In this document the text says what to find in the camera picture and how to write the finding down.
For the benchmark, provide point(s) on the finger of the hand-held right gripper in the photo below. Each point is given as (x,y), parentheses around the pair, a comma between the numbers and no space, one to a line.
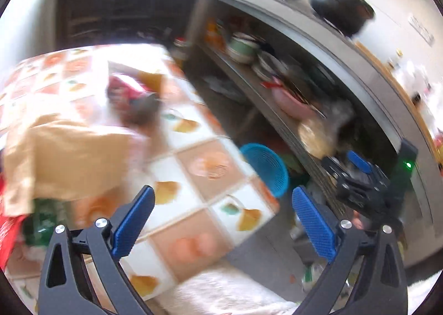
(360,161)
(334,169)

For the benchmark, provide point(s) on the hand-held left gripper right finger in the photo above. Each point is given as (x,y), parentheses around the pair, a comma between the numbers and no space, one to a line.
(313,221)

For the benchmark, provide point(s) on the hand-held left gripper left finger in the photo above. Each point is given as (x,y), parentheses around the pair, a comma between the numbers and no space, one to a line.
(133,221)

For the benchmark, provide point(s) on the green plastic bottle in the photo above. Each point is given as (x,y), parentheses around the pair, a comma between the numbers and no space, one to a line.
(41,225)

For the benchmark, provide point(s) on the red snack packet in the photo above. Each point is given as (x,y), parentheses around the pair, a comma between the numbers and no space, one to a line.
(8,232)

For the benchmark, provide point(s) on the blue plastic basket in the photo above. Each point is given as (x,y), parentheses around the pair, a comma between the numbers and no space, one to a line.
(266,166)

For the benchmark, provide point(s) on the pink plate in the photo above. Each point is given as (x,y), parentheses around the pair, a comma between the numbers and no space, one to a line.
(290,103)

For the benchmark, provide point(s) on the fruit patterned tablecloth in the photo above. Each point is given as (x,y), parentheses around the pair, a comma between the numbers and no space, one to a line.
(193,166)

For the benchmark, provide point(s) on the tan paper bag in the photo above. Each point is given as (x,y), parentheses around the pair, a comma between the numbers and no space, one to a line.
(69,155)

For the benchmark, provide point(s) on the clear plastic bag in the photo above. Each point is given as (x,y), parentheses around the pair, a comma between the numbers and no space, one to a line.
(413,76)

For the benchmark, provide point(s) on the person's white fluffy coat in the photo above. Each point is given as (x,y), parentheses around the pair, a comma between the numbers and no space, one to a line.
(225,290)

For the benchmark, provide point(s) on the dark red crumpled bag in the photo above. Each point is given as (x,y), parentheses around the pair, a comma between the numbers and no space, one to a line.
(131,100)

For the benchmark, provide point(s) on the stack of bowls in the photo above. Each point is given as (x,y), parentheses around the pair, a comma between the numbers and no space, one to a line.
(242,48)

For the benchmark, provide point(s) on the black cooking pot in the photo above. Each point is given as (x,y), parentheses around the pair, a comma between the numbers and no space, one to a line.
(339,6)

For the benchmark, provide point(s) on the red white container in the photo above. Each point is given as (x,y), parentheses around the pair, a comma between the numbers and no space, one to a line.
(180,48)

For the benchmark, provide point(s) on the orange snack bag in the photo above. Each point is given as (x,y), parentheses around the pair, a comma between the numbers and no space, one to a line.
(213,32)

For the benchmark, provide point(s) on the white wall socket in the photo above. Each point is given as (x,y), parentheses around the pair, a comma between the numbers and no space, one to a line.
(421,29)

